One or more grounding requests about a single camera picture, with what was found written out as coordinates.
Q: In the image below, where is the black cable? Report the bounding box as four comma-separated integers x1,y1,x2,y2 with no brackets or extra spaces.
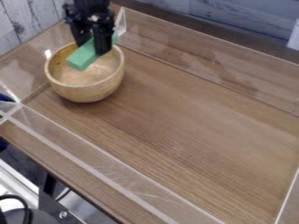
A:
0,194,34,224

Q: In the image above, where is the black metal bracket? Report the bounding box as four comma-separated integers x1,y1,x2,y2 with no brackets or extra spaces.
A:
39,191,87,224

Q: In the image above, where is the clear acrylic tray wall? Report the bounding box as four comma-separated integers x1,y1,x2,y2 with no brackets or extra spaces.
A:
0,4,299,224

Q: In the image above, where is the black metal table leg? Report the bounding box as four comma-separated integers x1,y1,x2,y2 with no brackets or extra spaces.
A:
43,174,58,197

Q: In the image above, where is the light wooden bowl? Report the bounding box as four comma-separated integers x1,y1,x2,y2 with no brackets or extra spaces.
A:
45,42,126,103

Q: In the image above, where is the blue object at left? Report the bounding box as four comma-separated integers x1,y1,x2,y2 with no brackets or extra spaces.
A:
0,93,15,102

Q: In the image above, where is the green rectangular block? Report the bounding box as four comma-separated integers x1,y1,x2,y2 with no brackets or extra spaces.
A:
65,32,122,72

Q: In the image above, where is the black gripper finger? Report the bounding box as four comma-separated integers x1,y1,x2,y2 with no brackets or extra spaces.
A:
70,22,91,46
93,25,114,56

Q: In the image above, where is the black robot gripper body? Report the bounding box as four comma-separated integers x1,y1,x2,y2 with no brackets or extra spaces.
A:
62,0,115,31

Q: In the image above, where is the white object at right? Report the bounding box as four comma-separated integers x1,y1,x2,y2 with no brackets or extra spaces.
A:
287,18,299,51

